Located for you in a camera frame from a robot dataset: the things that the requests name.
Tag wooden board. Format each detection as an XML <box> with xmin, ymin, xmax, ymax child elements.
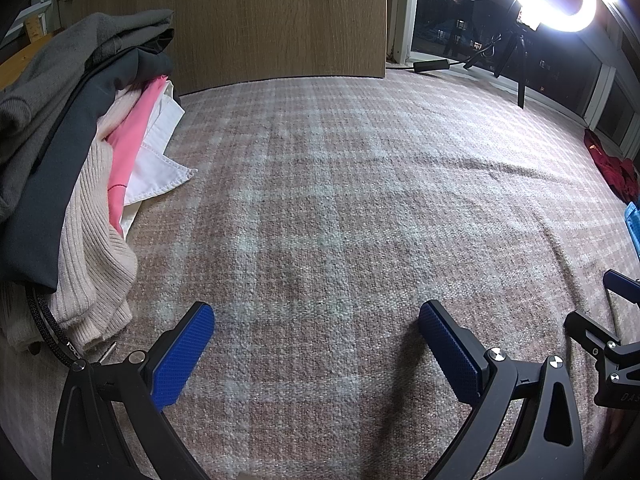
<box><xmin>70</xmin><ymin>0</ymin><xmax>388</xmax><ymax>93</ymax></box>

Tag dark red garment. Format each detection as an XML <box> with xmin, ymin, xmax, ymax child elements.
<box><xmin>584</xmin><ymin>128</ymin><xmax>640</xmax><ymax>206</ymax></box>

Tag white window frame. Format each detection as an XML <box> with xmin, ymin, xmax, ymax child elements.
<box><xmin>385</xmin><ymin>0</ymin><xmax>421</xmax><ymax>66</ymax></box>

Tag pink garment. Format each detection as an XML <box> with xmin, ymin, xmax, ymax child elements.
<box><xmin>107</xmin><ymin>75</ymin><xmax>171</xmax><ymax>233</ymax></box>

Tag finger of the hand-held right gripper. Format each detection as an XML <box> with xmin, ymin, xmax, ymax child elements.
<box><xmin>564</xmin><ymin>311</ymin><xmax>640</xmax><ymax>386</ymax></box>
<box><xmin>602</xmin><ymin>269</ymin><xmax>640</xmax><ymax>306</ymax></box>

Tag plaid blanket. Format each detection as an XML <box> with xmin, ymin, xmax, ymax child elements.
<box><xmin>0</xmin><ymin>70</ymin><xmax>640</xmax><ymax>480</ymax></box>

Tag wooden furniture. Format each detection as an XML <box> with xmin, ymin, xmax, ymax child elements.
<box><xmin>0</xmin><ymin>7</ymin><xmax>66</xmax><ymax>93</ymax></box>

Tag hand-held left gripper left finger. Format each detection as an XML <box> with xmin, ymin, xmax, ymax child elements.
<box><xmin>51</xmin><ymin>301</ymin><xmax>216</xmax><ymax>480</ymax></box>

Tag cream ribbed sweater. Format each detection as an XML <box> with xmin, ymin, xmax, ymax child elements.
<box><xmin>0</xmin><ymin>87</ymin><xmax>140</xmax><ymax>353</ymax></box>

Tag black braided cable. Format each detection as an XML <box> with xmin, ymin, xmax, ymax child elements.
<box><xmin>25</xmin><ymin>285</ymin><xmax>83</xmax><ymax>368</ymax></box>

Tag white garment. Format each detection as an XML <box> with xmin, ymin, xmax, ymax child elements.
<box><xmin>120</xmin><ymin>80</ymin><xmax>197</xmax><ymax>238</ymax></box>

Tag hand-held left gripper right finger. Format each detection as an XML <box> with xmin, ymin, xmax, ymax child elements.
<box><xmin>418</xmin><ymin>300</ymin><xmax>586</xmax><ymax>480</ymax></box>

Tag black tripod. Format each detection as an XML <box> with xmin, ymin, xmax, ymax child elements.
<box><xmin>492</xmin><ymin>30</ymin><xmax>528</xmax><ymax>108</ymax></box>

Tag blue garment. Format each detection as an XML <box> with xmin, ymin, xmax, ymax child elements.
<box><xmin>624</xmin><ymin>201</ymin><xmax>640</xmax><ymax>266</ymax></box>

